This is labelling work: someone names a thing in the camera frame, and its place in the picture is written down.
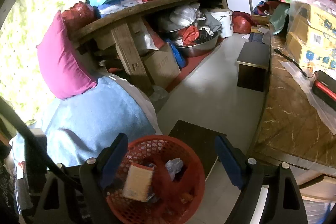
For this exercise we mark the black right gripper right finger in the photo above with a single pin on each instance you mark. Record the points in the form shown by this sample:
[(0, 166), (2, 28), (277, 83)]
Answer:
[(283, 204)]

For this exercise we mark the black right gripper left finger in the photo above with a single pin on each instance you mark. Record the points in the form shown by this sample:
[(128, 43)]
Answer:
[(82, 198)]

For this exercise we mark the white paper ball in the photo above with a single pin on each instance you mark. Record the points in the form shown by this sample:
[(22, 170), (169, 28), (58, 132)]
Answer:
[(173, 167)]

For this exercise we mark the red mesh plastic bag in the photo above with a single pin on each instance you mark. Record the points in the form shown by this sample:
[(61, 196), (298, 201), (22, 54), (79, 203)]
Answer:
[(170, 192)]

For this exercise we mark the blue blanket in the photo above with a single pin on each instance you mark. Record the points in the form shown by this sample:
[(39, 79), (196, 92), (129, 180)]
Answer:
[(80, 127)]

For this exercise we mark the black low stool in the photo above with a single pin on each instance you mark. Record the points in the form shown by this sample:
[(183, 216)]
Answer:
[(201, 140)]

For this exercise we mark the marble top table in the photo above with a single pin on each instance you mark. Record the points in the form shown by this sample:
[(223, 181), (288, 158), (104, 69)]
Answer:
[(290, 129)]

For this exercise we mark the pink pillow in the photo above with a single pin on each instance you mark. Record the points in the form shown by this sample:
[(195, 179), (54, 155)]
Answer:
[(62, 72)]

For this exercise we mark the red plastic waste basket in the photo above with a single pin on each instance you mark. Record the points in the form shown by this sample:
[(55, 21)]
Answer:
[(143, 151)]

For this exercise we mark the black square stool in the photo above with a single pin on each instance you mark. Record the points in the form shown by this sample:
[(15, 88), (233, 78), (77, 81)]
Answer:
[(253, 66)]

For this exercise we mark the red black telephone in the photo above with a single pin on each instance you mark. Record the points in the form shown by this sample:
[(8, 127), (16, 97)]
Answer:
[(324, 87)]

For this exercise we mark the brown cardboard box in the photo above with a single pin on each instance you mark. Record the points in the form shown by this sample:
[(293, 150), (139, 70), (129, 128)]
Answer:
[(161, 66)]

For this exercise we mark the metal basin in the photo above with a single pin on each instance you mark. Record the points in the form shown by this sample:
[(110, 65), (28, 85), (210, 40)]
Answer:
[(200, 49)]

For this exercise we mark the yellow cardboard boxes stack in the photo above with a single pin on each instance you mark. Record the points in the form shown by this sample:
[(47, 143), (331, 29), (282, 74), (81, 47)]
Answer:
[(311, 35)]

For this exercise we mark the dark red round bag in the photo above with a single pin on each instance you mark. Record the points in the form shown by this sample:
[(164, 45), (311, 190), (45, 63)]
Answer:
[(78, 16)]

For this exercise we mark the red plastic bag on floor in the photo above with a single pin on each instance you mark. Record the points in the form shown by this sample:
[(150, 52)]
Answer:
[(242, 22)]

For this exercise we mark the wooden shelf table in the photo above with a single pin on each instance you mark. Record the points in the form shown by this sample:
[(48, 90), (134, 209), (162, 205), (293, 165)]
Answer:
[(119, 30)]

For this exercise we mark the white plastic bucket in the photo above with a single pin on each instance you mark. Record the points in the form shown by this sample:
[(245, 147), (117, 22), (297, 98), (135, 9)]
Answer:
[(224, 16)]

